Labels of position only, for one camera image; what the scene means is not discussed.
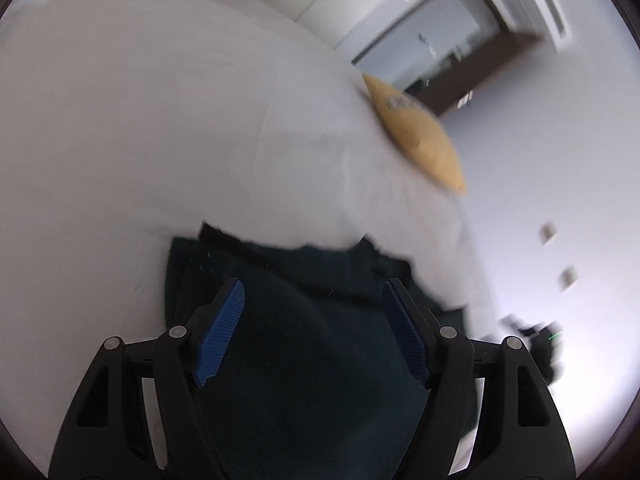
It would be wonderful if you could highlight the bed with white sheet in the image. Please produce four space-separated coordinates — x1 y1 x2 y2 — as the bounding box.
0 0 501 480

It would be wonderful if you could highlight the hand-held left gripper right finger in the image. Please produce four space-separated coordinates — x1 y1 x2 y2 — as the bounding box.
382 278 577 480

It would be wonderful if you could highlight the dark green sweater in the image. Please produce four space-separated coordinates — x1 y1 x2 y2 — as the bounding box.
164 220 481 480

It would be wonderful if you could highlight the cream wardrobe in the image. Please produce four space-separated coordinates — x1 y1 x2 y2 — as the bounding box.
260 0 473 56

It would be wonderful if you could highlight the yellow pillow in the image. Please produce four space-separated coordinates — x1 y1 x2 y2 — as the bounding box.
361 72 468 196

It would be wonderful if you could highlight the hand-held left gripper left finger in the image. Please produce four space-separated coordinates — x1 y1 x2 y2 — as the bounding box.
48 278 246 480

